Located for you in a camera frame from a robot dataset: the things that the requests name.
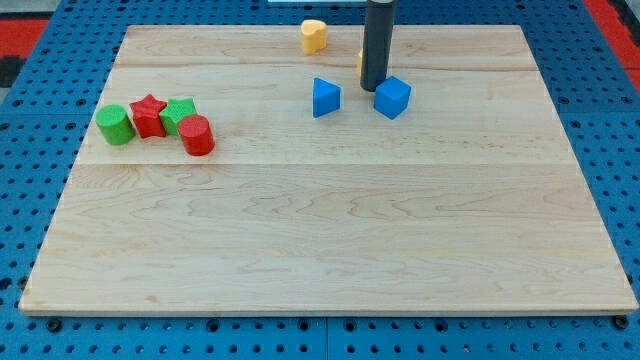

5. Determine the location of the blue cube block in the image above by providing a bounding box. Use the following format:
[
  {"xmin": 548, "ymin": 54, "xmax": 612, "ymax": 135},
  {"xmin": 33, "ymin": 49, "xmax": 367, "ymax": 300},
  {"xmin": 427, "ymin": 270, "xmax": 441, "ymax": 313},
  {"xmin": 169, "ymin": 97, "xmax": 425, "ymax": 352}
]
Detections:
[{"xmin": 373, "ymin": 76, "xmax": 412, "ymax": 120}]

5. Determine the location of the blue triangular prism block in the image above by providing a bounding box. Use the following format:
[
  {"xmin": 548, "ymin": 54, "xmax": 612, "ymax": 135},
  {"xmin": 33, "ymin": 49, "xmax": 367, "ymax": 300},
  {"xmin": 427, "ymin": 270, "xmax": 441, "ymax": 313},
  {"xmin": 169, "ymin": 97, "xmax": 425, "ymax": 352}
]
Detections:
[{"xmin": 312, "ymin": 77, "xmax": 341, "ymax": 118}]

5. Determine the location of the light wooden board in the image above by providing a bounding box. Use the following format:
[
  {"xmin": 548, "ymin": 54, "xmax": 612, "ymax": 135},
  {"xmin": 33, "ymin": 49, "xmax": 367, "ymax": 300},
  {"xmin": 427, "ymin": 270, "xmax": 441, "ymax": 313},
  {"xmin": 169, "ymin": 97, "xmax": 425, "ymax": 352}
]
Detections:
[{"xmin": 19, "ymin": 25, "xmax": 638, "ymax": 317}]

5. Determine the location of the red cylinder block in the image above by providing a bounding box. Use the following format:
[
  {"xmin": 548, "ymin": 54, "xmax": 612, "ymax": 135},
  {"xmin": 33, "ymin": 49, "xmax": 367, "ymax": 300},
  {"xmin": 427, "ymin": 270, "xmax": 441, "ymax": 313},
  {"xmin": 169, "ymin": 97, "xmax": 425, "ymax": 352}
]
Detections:
[{"xmin": 178, "ymin": 114, "xmax": 215, "ymax": 156}]

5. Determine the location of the yellow block behind pusher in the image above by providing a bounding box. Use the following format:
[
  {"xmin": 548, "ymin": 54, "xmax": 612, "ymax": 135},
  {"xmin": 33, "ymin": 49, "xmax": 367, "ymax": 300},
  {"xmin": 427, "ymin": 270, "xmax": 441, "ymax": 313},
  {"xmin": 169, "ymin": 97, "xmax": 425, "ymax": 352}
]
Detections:
[{"xmin": 356, "ymin": 49, "xmax": 363, "ymax": 77}]

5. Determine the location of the yellow heart block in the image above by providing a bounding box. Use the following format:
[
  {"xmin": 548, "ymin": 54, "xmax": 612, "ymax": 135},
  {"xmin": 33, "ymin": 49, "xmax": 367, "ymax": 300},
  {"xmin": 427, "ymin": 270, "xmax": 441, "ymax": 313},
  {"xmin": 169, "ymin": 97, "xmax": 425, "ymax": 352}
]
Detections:
[{"xmin": 300, "ymin": 19, "xmax": 328, "ymax": 55}]

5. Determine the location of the green star block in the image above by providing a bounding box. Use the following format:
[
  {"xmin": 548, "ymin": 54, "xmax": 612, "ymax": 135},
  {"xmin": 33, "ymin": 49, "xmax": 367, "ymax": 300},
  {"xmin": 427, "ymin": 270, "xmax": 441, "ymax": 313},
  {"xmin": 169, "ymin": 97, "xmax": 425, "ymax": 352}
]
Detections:
[{"xmin": 159, "ymin": 98, "xmax": 197, "ymax": 135}]

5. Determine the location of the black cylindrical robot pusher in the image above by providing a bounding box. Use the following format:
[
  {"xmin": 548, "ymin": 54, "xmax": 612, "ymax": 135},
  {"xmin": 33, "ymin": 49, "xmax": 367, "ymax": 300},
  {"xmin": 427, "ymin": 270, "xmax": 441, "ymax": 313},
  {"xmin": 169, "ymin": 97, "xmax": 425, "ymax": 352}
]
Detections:
[{"xmin": 360, "ymin": 0, "xmax": 397, "ymax": 92}]

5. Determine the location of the red star block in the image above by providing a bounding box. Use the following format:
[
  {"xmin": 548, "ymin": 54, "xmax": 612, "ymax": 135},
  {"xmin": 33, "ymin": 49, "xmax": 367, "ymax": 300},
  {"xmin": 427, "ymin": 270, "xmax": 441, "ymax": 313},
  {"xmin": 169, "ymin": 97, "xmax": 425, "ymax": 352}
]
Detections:
[{"xmin": 130, "ymin": 94, "xmax": 167, "ymax": 138}]

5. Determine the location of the green cylinder block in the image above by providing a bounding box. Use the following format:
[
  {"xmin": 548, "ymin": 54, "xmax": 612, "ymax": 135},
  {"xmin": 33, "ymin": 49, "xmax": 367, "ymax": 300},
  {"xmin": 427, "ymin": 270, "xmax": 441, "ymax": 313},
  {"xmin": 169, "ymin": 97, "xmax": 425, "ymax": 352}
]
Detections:
[{"xmin": 95, "ymin": 104, "xmax": 136, "ymax": 146}]

